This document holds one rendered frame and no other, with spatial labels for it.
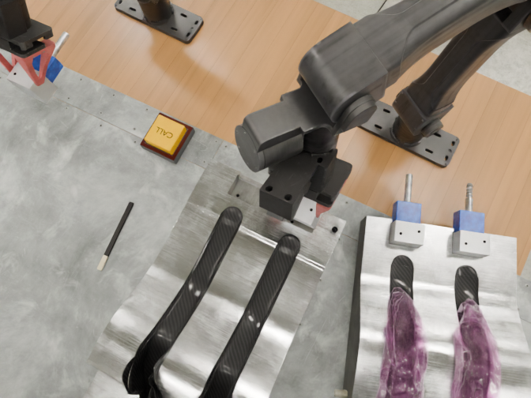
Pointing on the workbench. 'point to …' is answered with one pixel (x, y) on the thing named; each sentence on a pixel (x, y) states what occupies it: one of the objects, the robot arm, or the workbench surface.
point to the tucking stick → (114, 236)
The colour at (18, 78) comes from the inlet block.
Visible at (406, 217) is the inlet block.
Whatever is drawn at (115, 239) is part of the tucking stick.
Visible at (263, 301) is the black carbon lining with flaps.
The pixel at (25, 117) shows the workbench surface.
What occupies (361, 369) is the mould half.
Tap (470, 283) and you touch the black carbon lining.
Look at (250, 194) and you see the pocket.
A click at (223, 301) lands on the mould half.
